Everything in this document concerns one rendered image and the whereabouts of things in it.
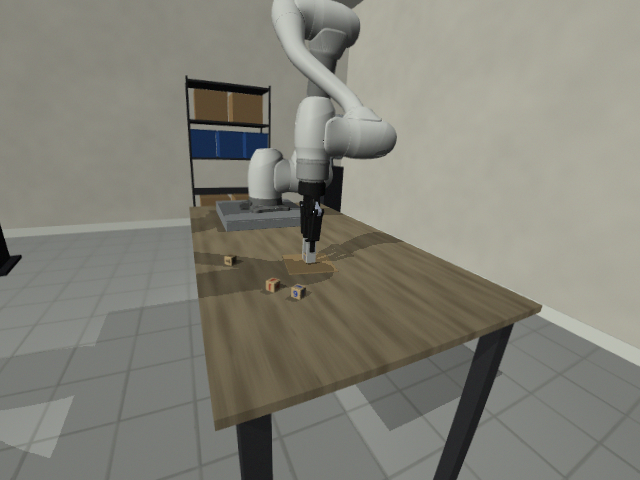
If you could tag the tan flat mat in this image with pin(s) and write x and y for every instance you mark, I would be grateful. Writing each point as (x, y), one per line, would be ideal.
(296, 265)

